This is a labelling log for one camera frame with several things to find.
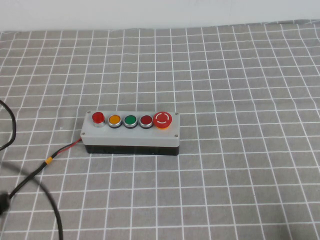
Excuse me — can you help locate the grey black button control box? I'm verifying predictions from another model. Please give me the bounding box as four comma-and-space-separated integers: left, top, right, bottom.
80, 110, 181, 156

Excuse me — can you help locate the red mushroom emergency stop button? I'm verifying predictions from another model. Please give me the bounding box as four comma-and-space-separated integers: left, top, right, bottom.
152, 111, 173, 130

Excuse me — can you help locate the dark red round push button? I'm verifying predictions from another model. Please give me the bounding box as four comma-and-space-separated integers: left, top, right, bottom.
138, 114, 154, 130

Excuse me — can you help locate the green round push button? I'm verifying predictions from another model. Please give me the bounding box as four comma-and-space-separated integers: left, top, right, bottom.
123, 114, 138, 130

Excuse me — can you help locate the yellow round push button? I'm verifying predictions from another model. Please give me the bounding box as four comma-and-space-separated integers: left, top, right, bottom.
107, 114, 123, 129

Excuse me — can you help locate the red indicator lamp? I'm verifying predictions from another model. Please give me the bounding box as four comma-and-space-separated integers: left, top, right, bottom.
91, 111, 106, 128

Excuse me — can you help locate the grey white checked tablecloth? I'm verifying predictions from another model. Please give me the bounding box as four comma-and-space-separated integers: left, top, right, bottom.
0, 19, 320, 240

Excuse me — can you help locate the red black power cable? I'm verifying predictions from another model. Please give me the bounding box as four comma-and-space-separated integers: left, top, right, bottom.
7, 137, 83, 198

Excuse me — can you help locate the black braided camera cable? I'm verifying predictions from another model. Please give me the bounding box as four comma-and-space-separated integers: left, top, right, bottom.
0, 161, 65, 240

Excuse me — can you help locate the black looped cable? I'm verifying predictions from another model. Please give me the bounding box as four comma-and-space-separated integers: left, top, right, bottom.
0, 99, 17, 151

